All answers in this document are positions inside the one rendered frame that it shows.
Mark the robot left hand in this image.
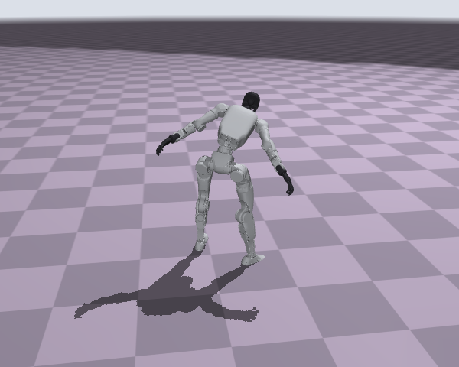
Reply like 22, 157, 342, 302
156, 133, 180, 156

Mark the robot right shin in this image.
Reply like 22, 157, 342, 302
238, 211, 256, 258

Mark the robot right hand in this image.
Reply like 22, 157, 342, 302
276, 165, 294, 196

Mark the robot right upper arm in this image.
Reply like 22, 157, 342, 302
255, 119, 271, 152

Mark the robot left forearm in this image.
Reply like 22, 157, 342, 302
173, 120, 196, 142

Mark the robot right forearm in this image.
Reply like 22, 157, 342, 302
266, 139, 285, 173

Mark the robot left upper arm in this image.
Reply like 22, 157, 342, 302
193, 103, 229, 132

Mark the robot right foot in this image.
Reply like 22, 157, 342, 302
241, 253, 265, 265

